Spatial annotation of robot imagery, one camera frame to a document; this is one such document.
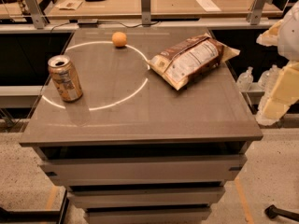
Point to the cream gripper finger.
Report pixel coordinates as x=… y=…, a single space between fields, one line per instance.
x=271 y=37
x=281 y=93

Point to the small paper note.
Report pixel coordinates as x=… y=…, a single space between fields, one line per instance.
x=69 y=5

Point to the grey drawer cabinet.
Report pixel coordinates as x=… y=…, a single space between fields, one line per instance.
x=132 y=149

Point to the clear plastic bottle left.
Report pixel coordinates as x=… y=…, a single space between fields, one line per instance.
x=245 y=79

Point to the brown chip bag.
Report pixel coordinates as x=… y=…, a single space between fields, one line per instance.
x=186 y=60

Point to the white paper sheet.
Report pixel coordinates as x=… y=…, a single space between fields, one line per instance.
x=208 y=5

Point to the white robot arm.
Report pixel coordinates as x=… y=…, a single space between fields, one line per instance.
x=289 y=34

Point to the orange soda can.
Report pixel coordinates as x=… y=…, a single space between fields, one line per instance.
x=65 y=78

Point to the clear plastic bottle right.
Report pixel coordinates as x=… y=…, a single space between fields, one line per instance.
x=266 y=75

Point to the black chair base leg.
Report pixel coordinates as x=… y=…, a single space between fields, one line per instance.
x=273 y=212

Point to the orange fruit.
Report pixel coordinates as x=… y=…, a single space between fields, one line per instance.
x=119 y=39

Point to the clear plastic bottle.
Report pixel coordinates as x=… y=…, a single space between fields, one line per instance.
x=266 y=75
x=245 y=79

